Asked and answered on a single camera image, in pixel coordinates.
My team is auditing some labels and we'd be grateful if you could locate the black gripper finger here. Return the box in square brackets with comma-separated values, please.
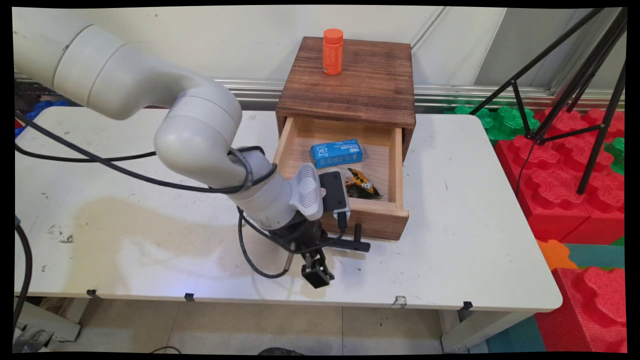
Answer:
[301, 250, 335, 290]

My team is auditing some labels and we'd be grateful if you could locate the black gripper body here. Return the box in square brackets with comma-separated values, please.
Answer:
[270, 220, 329, 256]

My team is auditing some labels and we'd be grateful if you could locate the black bar drawer handle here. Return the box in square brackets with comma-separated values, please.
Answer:
[325, 223, 372, 253]

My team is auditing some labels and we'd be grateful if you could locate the yellow black snack packet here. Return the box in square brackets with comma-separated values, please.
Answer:
[345, 167, 384, 200]

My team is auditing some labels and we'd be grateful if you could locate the blue cardboard box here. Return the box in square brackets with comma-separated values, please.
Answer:
[310, 138, 364, 169]

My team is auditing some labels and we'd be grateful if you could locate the brown wooden cabinet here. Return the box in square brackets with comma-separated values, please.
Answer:
[275, 36, 417, 162]

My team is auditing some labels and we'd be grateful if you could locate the white table leg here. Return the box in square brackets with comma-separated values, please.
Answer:
[439, 309, 534, 354]

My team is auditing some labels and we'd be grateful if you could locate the orange plastic bottle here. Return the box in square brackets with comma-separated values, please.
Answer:
[322, 28, 345, 76]

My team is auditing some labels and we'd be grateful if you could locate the teal foam floor mat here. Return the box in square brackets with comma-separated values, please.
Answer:
[486, 315, 547, 354]
[564, 243, 626, 271]

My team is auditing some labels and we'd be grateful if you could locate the green foam block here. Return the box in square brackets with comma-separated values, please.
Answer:
[444, 104, 542, 147]
[603, 137, 626, 176]

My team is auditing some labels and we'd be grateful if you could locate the orange foam piece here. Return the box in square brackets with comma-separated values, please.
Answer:
[536, 238, 579, 271]

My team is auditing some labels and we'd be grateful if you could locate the red foam block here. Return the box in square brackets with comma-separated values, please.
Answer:
[534, 266, 628, 354]
[532, 107, 626, 246]
[494, 135, 592, 244]

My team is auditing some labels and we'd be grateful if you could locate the blue foam piece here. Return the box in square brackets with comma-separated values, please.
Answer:
[15, 99, 70, 139]

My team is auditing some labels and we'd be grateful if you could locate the black tripod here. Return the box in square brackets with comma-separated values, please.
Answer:
[469, 7, 628, 196]

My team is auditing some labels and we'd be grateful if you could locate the black camera usb cable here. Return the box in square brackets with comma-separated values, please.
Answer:
[242, 211, 349, 255]

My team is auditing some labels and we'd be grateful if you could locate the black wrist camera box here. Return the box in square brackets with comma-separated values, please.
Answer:
[318, 170, 352, 222]

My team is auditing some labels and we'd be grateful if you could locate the black looped wrist cable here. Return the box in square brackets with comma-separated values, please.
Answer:
[237, 207, 296, 279]

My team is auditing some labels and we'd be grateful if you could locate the aluminium wall rail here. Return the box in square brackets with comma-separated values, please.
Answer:
[15, 75, 626, 114]

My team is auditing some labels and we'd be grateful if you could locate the long black arm cable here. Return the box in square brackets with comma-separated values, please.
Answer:
[15, 111, 278, 195]

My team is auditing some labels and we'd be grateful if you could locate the thin black cable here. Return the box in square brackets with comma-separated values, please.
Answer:
[15, 144, 157, 164]

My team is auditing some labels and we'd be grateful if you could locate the grey table frame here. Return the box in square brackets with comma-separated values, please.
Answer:
[14, 298, 82, 354]

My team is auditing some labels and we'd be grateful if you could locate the black hanging cable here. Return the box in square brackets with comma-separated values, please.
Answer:
[14, 220, 34, 331]

